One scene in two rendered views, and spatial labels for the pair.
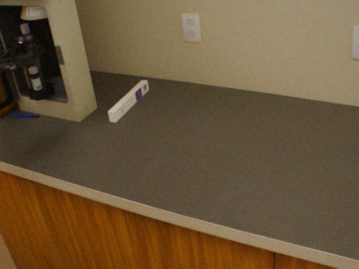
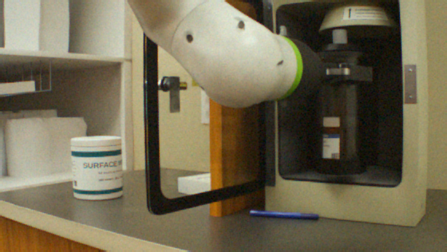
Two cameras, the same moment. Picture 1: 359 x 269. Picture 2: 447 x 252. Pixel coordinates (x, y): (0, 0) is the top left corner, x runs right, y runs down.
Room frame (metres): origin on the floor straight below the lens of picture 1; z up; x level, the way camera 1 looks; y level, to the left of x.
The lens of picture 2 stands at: (0.62, 0.66, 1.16)
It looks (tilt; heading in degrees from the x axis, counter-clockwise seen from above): 3 degrees down; 4
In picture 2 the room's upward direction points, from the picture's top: 1 degrees counter-clockwise
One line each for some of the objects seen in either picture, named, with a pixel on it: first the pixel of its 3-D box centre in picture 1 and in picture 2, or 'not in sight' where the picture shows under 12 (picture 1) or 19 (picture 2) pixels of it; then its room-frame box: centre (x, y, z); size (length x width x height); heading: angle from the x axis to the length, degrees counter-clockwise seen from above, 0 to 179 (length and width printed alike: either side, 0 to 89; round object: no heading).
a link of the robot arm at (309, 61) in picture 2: not in sight; (282, 66); (1.27, 0.62, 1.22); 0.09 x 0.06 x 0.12; 58
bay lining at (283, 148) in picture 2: (53, 41); (356, 91); (1.58, 0.43, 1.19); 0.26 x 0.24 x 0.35; 59
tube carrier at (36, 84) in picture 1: (34, 65); (340, 108); (1.47, 0.49, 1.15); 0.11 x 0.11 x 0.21
